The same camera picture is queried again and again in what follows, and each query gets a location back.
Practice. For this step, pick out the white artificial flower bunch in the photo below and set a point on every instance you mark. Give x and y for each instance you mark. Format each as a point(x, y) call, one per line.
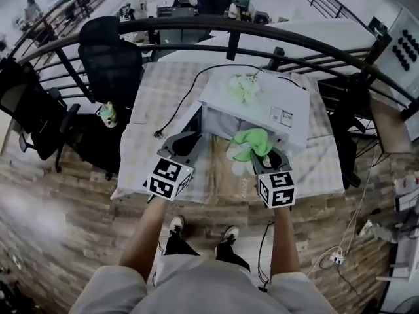
point(244, 87)

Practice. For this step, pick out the person's white shirt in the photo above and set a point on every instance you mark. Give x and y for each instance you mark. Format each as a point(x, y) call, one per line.
point(203, 289)

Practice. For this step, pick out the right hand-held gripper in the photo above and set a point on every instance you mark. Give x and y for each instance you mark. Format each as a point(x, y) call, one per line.
point(276, 190)

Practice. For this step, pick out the group of black wall-mounted devices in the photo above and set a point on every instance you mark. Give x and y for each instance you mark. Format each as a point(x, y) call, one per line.
point(406, 49)

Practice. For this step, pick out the table with checkered cloth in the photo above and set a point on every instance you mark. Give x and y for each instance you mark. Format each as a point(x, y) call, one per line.
point(157, 90)

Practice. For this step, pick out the brown wooden side table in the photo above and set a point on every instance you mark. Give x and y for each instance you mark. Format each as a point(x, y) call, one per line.
point(389, 126)

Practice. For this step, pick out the person's left white shoe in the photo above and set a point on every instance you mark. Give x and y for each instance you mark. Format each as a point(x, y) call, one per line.
point(176, 226)

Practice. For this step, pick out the person's black trousers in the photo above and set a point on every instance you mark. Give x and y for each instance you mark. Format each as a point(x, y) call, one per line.
point(180, 247)

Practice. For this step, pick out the person's white shoe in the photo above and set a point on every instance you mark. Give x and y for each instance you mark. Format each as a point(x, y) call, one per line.
point(229, 235)
point(176, 226)

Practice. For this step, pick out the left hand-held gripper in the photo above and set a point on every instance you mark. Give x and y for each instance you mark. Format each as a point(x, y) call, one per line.
point(167, 178)

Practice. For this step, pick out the white microwave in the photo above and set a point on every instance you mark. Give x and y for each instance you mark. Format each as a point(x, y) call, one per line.
point(278, 93)

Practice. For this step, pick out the black metal railing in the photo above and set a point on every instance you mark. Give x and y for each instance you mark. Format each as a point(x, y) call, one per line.
point(196, 23)

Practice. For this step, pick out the black chair with thin legs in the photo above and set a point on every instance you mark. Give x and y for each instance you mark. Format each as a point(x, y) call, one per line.
point(347, 126)

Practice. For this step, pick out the white power strip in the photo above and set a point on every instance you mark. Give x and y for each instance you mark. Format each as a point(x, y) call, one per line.
point(337, 258)

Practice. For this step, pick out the green cloth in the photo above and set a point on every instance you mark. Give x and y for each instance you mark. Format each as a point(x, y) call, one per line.
point(255, 139)

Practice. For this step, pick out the small pastel plush toy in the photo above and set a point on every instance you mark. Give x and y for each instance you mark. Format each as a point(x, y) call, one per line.
point(107, 114)

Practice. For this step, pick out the black office chair with armrests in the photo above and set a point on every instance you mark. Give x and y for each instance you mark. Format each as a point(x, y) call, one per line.
point(29, 110)

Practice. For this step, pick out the person's right white shoe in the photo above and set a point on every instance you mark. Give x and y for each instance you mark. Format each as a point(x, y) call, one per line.
point(229, 235)

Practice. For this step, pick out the person's right forearm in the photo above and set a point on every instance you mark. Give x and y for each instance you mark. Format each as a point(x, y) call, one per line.
point(283, 240)

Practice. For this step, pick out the person's left forearm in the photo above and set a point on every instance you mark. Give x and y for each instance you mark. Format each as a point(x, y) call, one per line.
point(144, 240)

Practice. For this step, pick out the black mesh office chair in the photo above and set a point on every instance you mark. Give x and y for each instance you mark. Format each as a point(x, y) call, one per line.
point(111, 64)

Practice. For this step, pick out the beige flower-print placemat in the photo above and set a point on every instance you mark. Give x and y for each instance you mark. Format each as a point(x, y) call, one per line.
point(226, 188)

